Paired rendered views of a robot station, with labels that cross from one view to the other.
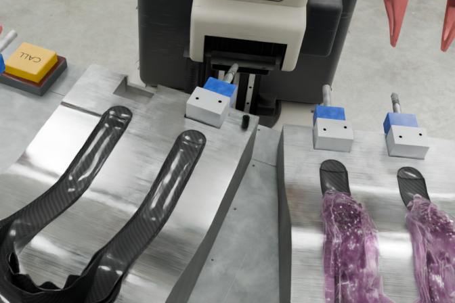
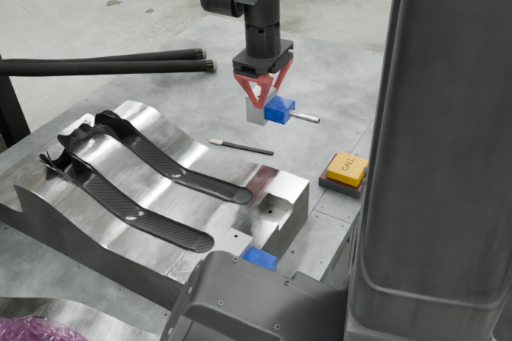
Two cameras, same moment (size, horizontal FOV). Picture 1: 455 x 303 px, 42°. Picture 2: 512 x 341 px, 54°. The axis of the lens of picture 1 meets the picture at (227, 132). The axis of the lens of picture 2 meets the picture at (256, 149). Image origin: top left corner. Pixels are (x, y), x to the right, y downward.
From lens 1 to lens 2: 83 cm
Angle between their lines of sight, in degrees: 72
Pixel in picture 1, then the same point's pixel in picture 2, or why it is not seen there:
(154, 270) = (65, 194)
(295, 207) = (102, 320)
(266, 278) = not seen: hidden behind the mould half
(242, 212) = (161, 320)
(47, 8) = not seen: outside the picture
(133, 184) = (168, 205)
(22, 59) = (345, 160)
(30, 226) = (132, 143)
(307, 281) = (23, 308)
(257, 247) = not seen: hidden behind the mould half
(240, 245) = (126, 313)
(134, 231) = (120, 201)
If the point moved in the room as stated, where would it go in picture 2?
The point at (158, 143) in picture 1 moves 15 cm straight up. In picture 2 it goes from (204, 221) to (193, 141)
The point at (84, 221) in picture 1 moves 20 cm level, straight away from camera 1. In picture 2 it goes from (132, 171) to (254, 160)
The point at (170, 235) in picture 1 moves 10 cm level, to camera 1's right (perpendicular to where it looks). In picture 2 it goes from (108, 221) to (72, 275)
